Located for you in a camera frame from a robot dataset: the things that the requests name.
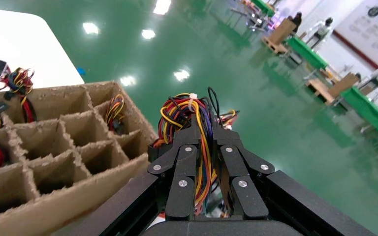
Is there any green covered table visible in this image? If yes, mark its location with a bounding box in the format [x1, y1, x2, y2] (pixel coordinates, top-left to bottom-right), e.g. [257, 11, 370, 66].
[340, 86, 378, 133]
[286, 35, 329, 71]
[251, 0, 276, 17]

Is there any cardboard box with dividers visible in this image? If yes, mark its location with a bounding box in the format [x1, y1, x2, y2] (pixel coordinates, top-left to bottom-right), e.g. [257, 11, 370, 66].
[0, 81, 158, 236]

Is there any wooden crate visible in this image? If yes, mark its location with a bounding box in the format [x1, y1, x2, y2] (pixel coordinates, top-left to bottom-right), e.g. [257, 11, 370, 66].
[306, 72, 361, 105]
[262, 18, 298, 55]

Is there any person in black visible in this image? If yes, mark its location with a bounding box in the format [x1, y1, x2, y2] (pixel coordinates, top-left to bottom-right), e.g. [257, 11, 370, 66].
[290, 12, 303, 33]

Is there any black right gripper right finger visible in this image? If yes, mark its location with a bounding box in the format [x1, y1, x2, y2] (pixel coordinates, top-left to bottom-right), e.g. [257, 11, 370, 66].
[212, 125, 276, 219]

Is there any power supply with black connector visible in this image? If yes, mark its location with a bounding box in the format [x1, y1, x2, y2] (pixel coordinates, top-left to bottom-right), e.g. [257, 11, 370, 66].
[0, 59, 37, 124]

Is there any white wall banner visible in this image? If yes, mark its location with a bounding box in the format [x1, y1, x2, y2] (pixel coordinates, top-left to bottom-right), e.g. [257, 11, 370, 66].
[334, 0, 378, 69]

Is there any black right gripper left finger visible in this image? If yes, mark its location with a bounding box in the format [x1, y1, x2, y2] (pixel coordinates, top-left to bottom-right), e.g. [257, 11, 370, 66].
[147, 122, 202, 219]

